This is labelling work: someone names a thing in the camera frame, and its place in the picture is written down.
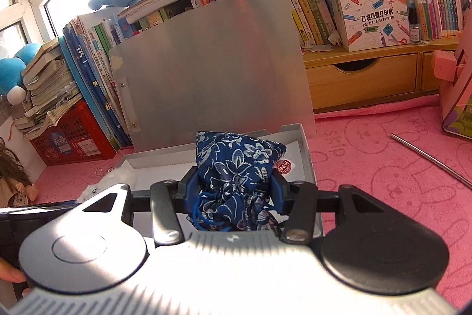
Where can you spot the wooden drawer shelf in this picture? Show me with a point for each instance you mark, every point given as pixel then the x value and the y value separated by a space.
pixel 368 79

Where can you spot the grey lidded cardboard box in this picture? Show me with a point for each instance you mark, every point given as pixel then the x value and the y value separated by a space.
pixel 221 79

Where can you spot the red plastic crate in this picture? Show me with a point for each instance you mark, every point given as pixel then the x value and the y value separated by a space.
pixel 73 141

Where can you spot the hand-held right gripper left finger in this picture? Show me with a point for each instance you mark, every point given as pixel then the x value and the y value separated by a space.
pixel 192 189

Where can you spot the small glass bottle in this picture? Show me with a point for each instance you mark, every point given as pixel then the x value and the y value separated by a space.
pixel 414 28

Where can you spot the pink rabbit print blanket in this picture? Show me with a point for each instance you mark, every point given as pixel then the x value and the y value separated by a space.
pixel 387 171

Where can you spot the stack of worn books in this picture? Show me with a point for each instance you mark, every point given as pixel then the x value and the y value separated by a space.
pixel 48 86

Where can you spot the pink plastic object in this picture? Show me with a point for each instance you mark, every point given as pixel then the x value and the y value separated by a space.
pixel 457 90

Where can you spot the white fluffy plush toy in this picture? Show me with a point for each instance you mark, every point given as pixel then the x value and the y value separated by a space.
pixel 107 179

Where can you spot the brown haired doll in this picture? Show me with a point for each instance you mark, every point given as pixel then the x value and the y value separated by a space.
pixel 14 189

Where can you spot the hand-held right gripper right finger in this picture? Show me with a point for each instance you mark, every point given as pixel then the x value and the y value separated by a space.
pixel 277 189

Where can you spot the blue white cat plush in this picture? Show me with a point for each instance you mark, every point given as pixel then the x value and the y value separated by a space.
pixel 11 75

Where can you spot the person's left hand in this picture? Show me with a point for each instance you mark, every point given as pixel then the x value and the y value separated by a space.
pixel 9 270

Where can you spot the white label printer carton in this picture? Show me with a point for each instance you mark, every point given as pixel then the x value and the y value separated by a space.
pixel 372 19

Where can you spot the thin metal rod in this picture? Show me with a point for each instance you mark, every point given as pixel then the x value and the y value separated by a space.
pixel 431 160

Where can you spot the white grid board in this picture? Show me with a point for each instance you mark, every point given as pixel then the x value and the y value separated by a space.
pixel 3 115

